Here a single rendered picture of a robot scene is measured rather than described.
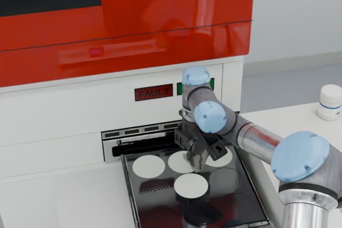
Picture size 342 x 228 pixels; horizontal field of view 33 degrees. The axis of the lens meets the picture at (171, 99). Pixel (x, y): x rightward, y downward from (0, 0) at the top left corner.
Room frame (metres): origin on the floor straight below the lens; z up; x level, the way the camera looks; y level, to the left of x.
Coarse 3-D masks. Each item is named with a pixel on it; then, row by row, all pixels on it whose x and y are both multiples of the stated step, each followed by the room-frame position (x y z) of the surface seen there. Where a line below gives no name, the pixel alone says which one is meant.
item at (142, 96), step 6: (138, 90) 1.38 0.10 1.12; (144, 90) 1.38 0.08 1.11; (150, 90) 1.39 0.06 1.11; (156, 90) 1.39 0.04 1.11; (162, 90) 1.39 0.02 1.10; (168, 90) 1.40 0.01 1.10; (138, 96) 1.38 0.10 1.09; (144, 96) 1.38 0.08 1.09; (150, 96) 1.39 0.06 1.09; (156, 96) 1.39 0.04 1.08; (162, 96) 1.39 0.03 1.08
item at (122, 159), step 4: (120, 156) 1.33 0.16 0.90; (124, 156) 1.33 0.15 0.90; (124, 160) 1.30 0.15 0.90; (124, 164) 1.28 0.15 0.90; (124, 168) 1.27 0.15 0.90; (124, 172) 1.25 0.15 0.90; (124, 176) 1.24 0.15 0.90; (128, 176) 1.24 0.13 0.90; (128, 180) 1.22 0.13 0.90; (128, 184) 1.20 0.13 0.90; (128, 188) 1.18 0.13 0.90; (128, 192) 1.17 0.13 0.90; (132, 196) 1.15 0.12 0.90; (132, 200) 1.14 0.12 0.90; (132, 204) 1.12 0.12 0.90; (132, 208) 1.11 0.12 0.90; (132, 212) 1.09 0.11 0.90; (136, 212) 1.09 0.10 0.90; (136, 216) 1.08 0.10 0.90; (136, 220) 1.06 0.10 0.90; (136, 224) 1.05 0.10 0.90
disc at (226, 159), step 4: (228, 152) 1.33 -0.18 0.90; (224, 156) 1.32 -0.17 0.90; (228, 156) 1.32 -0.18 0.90; (232, 156) 1.32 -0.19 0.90; (208, 160) 1.30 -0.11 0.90; (212, 160) 1.30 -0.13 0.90; (216, 160) 1.30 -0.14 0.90; (220, 160) 1.30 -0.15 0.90; (224, 160) 1.30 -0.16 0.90; (228, 160) 1.30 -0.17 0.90; (208, 164) 1.28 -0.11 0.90; (212, 164) 1.28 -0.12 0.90; (216, 164) 1.28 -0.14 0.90; (220, 164) 1.28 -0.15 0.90; (224, 164) 1.28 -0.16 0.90
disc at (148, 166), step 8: (136, 160) 1.31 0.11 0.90; (144, 160) 1.30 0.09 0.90; (152, 160) 1.30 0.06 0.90; (160, 160) 1.30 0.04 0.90; (136, 168) 1.27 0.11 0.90; (144, 168) 1.27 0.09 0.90; (152, 168) 1.27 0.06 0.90; (160, 168) 1.27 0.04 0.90; (144, 176) 1.24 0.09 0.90; (152, 176) 1.24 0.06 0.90
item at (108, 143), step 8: (120, 136) 1.37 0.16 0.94; (128, 136) 1.37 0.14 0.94; (136, 136) 1.37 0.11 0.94; (144, 136) 1.37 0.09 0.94; (152, 136) 1.38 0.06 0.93; (160, 136) 1.38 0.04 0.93; (168, 136) 1.39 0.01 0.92; (176, 136) 1.39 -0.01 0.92; (104, 144) 1.35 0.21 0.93; (112, 144) 1.35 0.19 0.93; (120, 144) 1.36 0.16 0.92; (128, 144) 1.36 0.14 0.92; (176, 144) 1.41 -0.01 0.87; (104, 152) 1.35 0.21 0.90; (128, 152) 1.37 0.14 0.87; (136, 152) 1.37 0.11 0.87; (144, 152) 1.37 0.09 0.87; (112, 160) 1.35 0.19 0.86; (120, 160) 1.36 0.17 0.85
